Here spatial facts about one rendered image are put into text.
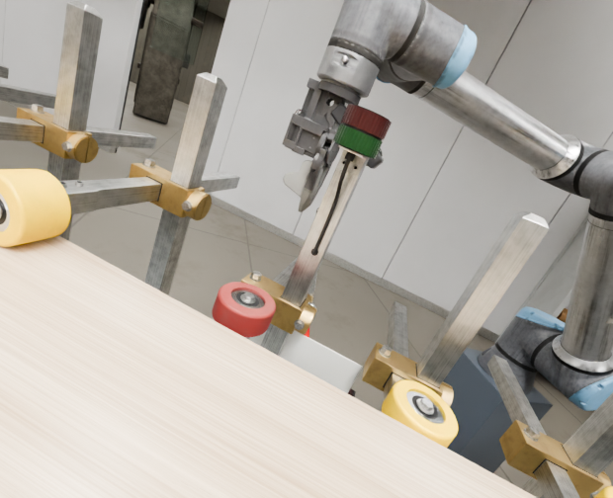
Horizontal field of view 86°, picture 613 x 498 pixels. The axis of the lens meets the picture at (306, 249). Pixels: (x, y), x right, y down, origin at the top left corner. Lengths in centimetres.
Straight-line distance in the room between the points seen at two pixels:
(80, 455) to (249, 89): 342
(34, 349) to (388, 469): 31
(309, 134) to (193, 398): 42
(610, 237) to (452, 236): 233
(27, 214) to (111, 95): 408
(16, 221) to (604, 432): 78
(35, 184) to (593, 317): 118
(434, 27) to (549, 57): 284
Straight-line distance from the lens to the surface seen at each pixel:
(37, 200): 45
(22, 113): 81
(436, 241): 327
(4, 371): 34
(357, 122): 43
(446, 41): 62
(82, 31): 73
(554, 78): 342
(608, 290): 110
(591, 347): 121
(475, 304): 53
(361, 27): 57
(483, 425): 141
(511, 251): 52
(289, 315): 56
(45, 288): 42
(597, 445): 69
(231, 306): 42
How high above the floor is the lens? 114
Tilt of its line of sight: 19 degrees down
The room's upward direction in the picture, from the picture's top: 23 degrees clockwise
